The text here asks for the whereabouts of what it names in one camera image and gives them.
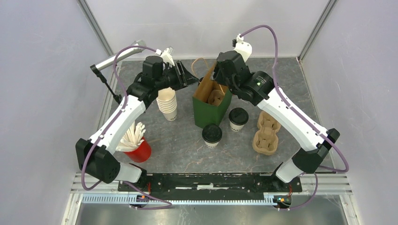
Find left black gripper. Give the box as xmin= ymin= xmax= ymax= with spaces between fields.
xmin=155 ymin=60 xmax=199 ymax=91

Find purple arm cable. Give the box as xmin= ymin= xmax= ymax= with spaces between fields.
xmin=239 ymin=25 xmax=350 ymax=173
xmin=81 ymin=45 xmax=161 ymax=191

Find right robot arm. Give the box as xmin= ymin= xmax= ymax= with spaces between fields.
xmin=214 ymin=50 xmax=340 ymax=191

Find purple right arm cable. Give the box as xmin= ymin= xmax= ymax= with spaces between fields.
xmin=239 ymin=25 xmax=350 ymax=173

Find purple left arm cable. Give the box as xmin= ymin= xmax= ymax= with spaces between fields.
xmin=81 ymin=45 xmax=161 ymax=191

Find stack of white paper cups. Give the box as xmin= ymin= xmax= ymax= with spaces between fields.
xmin=156 ymin=88 xmax=177 ymax=121

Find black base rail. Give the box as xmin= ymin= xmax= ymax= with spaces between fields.
xmin=118 ymin=172 xmax=303 ymax=210

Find green paper bag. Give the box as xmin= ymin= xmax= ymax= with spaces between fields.
xmin=192 ymin=63 xmax=232 ymax=128

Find brown cardboard cup carrier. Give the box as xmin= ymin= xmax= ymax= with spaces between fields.
xmin=207 ymin=90 xmax=225 ymax=106

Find brown cardboard cup carriers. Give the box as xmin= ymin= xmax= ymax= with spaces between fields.
xmin=252 ymin=111 xmax=281 ymax=155

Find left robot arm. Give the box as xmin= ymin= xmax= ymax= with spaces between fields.
xmin=76 ymin=56 xmax=199 ymax=191

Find black coffee cup lid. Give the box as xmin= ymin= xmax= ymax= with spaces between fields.
xmin=229 ymin=107 xmax=249 ymax=126

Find white paper coffee cup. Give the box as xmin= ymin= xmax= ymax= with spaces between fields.
xmin=230 ymin=121 xmax=245 ymax=132

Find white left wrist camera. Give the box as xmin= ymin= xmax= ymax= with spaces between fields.
xmin=155 ymin=46 xmax=175 ymax=67

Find silver microphone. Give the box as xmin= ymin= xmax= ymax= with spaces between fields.
xmin=90 ymin=40 xmax=146 ymax=73

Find red cup with straws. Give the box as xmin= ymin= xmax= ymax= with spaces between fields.
xmin=116 ymin=122 xmax=152 ymax=163

